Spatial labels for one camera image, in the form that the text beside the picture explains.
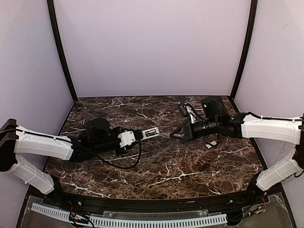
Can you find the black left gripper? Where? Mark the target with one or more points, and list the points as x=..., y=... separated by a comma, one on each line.
x=138, y=135

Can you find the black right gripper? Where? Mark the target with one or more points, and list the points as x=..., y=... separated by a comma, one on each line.
x=190, y=129

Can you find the white remote control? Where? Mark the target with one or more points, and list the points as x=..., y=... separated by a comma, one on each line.
x=142, y=134

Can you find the white battery cover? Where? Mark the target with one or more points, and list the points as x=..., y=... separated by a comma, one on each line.
x=211, y=144

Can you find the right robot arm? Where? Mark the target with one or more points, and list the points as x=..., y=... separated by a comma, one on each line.
x=247, y=125

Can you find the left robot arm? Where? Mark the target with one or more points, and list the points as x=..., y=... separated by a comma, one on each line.
x=16, y=140

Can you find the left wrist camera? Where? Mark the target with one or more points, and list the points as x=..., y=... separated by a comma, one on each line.
x=128, y=137

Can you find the white right cable duct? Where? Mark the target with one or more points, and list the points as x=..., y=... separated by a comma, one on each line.
x=100, y=222

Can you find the white cable duct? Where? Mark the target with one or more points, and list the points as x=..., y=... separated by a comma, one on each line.
x=51, y=212
x=100, y=222

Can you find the white left cable duct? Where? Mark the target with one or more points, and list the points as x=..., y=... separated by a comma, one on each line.
x=51, y=212

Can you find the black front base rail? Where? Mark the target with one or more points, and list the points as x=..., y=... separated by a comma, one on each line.
x=235, y=205

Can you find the black right corner post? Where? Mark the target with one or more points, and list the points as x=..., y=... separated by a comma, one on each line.
x=245, y=49

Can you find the black corner post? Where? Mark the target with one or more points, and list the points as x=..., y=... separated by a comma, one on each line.
x=245, y=49
x=60, y=49

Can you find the black left corner post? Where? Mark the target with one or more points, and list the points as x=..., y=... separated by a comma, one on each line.
x=60, y=49

